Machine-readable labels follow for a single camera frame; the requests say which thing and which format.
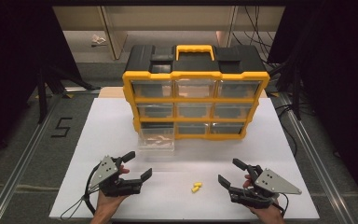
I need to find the aluminium floor rail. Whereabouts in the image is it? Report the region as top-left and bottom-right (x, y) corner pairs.
(0, 88), (101, 224)
(269, 91), (358, 224)

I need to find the thick black gripper cable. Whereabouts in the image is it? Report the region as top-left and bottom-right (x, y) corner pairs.
(83, 164), (104, 217)

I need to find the yellow and black drawer organizer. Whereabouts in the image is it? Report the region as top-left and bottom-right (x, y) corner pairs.
(122, 44), (271, 141)

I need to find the bundle of black hanging cables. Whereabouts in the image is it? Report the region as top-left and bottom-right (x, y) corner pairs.
(231, 5), (281, 68)

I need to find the beige wooden shelf unit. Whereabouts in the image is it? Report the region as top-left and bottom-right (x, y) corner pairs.
(52, 5), (286, 64)

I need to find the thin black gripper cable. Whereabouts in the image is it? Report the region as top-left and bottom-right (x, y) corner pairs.
(60, 194), (90, 220)

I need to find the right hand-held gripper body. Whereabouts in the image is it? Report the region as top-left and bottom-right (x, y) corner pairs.
(227, 164), (303, 210)

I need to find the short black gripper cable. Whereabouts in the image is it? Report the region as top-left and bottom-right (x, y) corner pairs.
(273, 191), (290, 217)

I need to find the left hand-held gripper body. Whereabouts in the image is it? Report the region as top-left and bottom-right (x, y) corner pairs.
(88, 154), (145, 198)

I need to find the black floor cable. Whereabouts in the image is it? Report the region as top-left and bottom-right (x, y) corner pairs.
(273, 102), (302, 158)

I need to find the person's left hand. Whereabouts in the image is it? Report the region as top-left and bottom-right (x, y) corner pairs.
(93, 165), (131, 217)

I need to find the pile of small tan parts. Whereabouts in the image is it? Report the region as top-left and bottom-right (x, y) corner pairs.
(145, 133), (172, 147)

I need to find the person's right hand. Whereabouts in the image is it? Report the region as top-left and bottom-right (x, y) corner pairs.
(242, 175), (286, 224)

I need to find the crumpled white paper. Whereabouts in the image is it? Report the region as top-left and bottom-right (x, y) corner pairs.
(90, 34), (107, 48)

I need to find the black metal stand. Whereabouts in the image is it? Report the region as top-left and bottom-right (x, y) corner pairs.
(36, 66), (102, 125)

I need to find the clear plastic drawer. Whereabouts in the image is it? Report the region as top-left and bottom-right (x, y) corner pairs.
(137, 127), (176, 153)

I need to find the black curtain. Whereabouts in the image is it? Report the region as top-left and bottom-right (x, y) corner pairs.
(0, 0), (83, 171)
(266, 0), (358, 214)

